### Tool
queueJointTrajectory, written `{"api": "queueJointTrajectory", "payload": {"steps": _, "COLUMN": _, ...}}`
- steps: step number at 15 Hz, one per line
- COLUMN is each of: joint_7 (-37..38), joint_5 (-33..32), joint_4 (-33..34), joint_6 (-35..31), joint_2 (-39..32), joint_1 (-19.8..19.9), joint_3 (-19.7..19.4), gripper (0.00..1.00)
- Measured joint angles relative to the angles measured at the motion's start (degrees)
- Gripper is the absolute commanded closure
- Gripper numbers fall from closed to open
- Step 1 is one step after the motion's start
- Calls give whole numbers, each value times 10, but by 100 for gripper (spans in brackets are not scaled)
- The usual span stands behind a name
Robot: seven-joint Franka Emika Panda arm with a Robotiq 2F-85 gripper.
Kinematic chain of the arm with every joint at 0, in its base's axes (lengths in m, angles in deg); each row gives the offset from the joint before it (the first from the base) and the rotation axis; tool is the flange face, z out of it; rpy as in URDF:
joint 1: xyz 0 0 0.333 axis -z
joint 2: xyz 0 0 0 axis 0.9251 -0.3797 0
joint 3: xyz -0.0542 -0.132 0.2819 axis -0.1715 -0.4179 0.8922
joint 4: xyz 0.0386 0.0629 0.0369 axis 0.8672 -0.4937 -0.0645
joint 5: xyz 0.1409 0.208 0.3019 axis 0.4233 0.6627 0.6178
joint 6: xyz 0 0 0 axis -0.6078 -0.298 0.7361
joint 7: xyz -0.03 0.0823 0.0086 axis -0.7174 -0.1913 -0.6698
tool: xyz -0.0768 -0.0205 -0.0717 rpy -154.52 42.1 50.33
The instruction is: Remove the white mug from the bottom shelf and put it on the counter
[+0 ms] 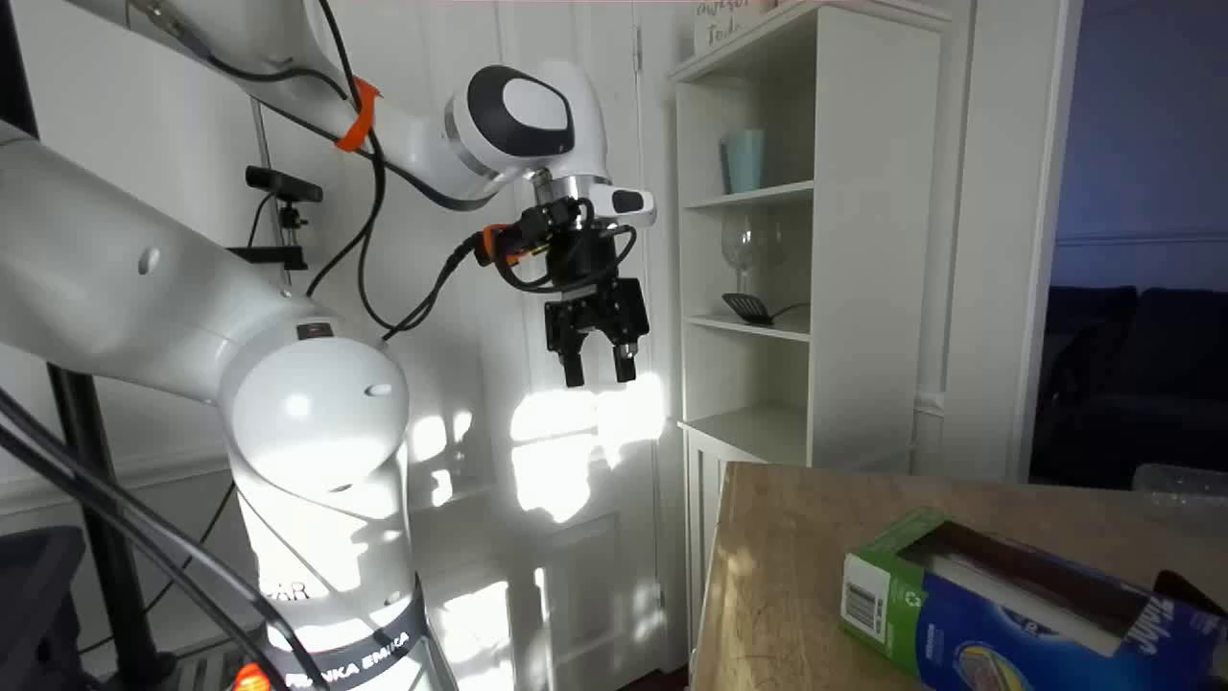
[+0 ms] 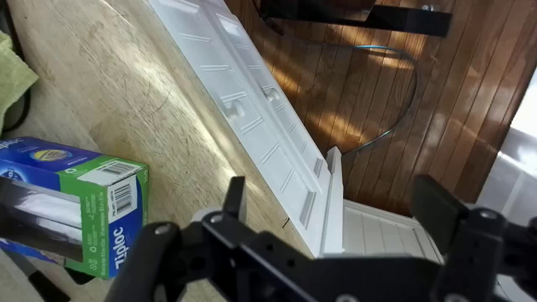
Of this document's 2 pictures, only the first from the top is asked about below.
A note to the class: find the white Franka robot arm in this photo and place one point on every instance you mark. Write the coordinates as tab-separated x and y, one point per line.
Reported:
116	283

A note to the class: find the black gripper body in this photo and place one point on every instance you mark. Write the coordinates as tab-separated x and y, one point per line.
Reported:
586	261

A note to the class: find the teal plastic cup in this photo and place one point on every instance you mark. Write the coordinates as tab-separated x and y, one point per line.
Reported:
744	158

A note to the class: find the white open shelf unit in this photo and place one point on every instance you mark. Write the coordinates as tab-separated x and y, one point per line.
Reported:
878	233

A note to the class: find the clear plastic packet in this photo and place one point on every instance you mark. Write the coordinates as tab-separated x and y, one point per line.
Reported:
1185	492

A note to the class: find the black mounted camera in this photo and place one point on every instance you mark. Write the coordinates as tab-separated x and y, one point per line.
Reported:
287	183

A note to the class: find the green blue Ziploc box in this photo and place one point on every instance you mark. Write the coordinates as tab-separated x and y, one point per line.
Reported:
1021	617

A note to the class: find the black tripod stand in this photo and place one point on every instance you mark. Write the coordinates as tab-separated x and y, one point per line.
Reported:
96	513

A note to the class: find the dark sofa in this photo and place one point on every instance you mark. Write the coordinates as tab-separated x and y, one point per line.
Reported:
1135	378

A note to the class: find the clear wine glass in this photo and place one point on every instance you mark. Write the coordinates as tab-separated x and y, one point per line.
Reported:
751	252

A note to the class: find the white door frame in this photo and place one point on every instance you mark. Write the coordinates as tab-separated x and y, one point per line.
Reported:
1037	233

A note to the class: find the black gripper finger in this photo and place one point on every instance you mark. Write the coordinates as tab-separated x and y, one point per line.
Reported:
627	348
574	362

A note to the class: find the white panelled door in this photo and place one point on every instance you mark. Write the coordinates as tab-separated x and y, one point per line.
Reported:
708	539

